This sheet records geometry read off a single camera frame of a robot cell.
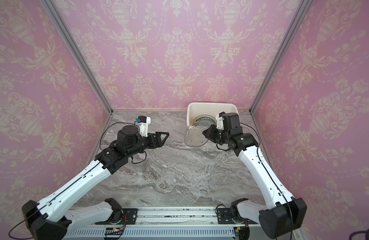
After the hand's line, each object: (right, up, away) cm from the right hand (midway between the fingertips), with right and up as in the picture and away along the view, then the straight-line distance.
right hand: (203, 132), depth 74 cm
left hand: (-18, -1, -4) cm, 19 cm away
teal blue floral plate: (+5, +7, +34) cm, 35 cm away
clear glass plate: (-5, -2, +2) cm, 5 cm away
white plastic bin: (-3, +14, +29) cm, 32 cm away
